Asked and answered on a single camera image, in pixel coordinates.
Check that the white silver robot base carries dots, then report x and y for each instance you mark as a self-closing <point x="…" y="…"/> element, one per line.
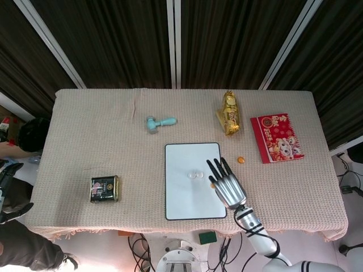
<point x="178" y="258"/>

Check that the teal toy hammer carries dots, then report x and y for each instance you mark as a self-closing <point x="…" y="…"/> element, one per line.
<point x="166" y="122"/>

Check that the black gold tin can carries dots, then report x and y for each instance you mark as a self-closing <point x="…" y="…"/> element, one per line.
<point x="105" y="188"/>

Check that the black round bag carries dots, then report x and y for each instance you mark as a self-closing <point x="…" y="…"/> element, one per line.
<point x="34" y="133"/>

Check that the white frame post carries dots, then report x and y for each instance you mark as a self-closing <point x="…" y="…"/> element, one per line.
<point x="171" y="42"/>
<point x="54" y="42"/>
<point x="287" y="42"/>

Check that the white round magnet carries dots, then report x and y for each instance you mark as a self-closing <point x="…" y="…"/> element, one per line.
<point x="199" y="174"/>
<point x="190" y="175"/>

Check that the gold foil snack bag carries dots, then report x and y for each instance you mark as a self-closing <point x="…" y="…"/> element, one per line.
<point x="231" y="119"/>

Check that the person in brown clothes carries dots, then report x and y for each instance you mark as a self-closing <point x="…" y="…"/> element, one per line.
<point x="22" y="249"/>

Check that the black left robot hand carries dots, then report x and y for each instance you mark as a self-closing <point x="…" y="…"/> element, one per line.
<point x="8" y="171"/>

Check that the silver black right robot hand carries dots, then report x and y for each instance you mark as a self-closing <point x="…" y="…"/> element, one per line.
<point x="231" y="190"/>

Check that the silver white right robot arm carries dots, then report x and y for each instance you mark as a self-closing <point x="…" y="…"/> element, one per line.
<point x="261" y="238"/>

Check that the dark brown curtain panel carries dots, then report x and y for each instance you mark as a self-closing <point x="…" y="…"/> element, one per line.
<point x="17" y="56"/>
<point x="227" y="42"/>
<point x="113" y="42"/>
<point x="334" y="71"/>

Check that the red 2026 calendar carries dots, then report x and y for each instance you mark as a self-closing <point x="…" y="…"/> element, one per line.
<point x="272" y="133"/>

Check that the white magnetic board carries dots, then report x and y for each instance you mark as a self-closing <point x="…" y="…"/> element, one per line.
<point x="184" y="198"/>

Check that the pink waffle tablecloth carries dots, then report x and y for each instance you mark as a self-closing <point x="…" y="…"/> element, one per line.
<point x="113" y="141"/>

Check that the green block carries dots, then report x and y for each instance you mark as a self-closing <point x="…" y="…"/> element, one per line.
<point x="207" y="238"/>

